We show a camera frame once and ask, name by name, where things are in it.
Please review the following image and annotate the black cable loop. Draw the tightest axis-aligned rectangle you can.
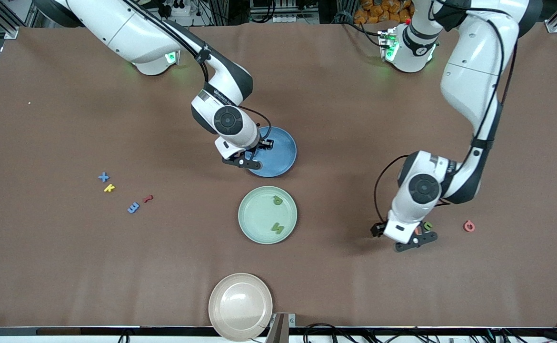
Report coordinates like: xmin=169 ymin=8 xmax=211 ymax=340
xmin=303 ymin=323 xmax=355 ymax=343

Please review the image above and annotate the pale green round plate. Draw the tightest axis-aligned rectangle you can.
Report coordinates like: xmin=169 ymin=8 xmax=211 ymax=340
xmin=238 ymin=185 xmax=298 ymax=245

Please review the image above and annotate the pile of orange objects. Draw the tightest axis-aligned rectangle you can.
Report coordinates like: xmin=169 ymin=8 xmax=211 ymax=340
xmin=354 ymin=0 xmax=415 ymax=24

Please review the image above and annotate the grey metal mount bracket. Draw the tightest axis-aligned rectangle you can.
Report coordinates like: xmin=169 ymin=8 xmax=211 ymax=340
xmin=265 ymin=312 xmax=297 ymax=343

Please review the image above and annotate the white power strip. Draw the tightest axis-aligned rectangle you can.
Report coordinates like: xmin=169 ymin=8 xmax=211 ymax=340
xmin=162 ymin=0 xmax=194 ymax=17

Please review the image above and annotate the blue round plate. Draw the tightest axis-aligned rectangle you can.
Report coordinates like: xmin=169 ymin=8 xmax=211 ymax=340
xmin=248 ymin=126 xmax=298 ymax=178

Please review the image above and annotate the beige round plate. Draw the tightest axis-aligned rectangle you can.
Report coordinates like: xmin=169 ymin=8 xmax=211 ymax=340
xmin=208 ymin=272 xmax=273 ymax=343

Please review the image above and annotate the black table edge rail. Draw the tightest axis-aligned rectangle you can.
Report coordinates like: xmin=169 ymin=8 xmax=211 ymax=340
xmin=0 ymin=326 xmax=557 ymax=338

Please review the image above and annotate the black base cable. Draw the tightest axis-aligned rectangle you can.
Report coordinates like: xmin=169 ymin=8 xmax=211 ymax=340
xmin=340 ymin=19 xmax=384 ymax=39

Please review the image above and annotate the brown table cover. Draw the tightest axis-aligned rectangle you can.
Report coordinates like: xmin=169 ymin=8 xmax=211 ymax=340
xmin=0 ymin=21 xmax=557 ymax=329

